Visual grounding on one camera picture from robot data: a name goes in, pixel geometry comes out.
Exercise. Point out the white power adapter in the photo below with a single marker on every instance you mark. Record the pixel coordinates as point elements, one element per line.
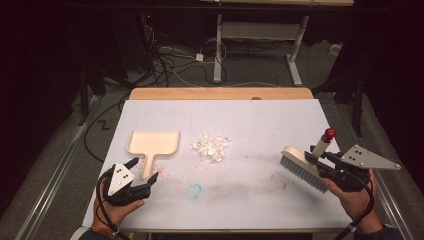
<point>199,57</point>

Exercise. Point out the cream plastic dustpan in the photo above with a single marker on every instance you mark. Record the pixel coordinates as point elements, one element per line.
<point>154,145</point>

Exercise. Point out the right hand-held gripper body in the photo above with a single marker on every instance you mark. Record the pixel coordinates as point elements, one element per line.
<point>353,166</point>

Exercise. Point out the person's right hand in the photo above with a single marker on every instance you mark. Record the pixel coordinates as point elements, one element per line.
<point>353,203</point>

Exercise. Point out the black metal stand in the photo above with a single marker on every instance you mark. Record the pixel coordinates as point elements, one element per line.
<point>358,106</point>

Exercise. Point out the person's left hand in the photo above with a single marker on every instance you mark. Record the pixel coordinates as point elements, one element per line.
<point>116,208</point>

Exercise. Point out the wooden table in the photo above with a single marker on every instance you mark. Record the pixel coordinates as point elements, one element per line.
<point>206,94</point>

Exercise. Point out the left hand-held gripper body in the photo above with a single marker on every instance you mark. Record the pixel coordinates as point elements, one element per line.
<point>124,186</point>

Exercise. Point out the white table cover sheet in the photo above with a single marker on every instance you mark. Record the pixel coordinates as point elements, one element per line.
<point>233,120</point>

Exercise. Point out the pile of white paper scraps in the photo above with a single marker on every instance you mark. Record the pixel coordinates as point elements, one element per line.
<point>210,147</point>

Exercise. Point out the white metal desk frame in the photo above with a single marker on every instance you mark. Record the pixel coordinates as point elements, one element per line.
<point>218,50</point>

